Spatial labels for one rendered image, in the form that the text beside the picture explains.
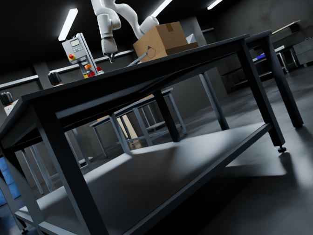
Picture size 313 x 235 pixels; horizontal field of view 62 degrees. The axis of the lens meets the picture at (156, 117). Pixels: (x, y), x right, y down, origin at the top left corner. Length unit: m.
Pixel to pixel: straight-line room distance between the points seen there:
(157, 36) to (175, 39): 0.15
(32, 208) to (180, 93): 6.00
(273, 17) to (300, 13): 0.80
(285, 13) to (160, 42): 7.32
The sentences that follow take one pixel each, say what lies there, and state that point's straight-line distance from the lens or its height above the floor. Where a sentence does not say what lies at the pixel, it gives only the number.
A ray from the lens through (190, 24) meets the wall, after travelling 8.55.
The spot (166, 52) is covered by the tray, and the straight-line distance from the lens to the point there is 1.35.
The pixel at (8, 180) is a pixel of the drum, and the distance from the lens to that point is 6.15.
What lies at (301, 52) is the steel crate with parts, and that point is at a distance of 7.83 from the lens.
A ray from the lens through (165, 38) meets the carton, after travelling 1.84.
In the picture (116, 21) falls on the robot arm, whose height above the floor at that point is 1.28.
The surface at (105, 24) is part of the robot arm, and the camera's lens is 1.95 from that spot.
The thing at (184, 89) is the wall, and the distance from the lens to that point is 7.55.
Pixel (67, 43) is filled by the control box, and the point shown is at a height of 1.45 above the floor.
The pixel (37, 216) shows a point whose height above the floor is 0.27.
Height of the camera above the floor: 0.64
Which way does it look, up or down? 3 degrees down
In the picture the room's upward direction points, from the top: 23 degrees counter-clockwise
